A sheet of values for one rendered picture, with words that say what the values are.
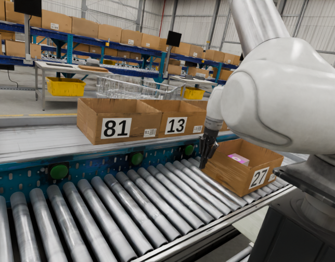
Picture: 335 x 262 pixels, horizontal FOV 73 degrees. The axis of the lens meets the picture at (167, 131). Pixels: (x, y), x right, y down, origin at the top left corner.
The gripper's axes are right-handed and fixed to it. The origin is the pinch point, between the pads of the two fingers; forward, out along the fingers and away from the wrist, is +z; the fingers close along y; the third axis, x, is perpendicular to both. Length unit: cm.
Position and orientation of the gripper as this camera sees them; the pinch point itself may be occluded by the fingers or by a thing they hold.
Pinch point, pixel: (203, 162)
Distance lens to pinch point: 125.5
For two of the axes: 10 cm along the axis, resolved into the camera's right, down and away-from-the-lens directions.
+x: 7.8, -0.7, 6.2
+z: -1.8, 9.3, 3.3
